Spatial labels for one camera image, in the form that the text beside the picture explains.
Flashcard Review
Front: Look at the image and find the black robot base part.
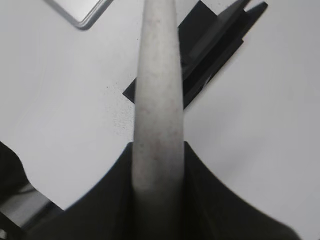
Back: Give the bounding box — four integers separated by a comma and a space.
0, 143, 63, 240

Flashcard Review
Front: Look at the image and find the white-handled kitchen knife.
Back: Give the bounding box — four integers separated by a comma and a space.
132, 0, 185, 196

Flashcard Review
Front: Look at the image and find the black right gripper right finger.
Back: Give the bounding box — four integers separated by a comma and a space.
182, 142, 299, 240

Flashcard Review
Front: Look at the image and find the white grey-rimmed cutting board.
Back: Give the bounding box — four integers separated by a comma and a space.
44, 0, 113, 31

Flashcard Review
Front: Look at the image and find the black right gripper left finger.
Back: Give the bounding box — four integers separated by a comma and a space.
26, 142, 137, 240

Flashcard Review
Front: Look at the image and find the black knife stand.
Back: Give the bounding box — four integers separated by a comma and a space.
122, 0, 269, 111

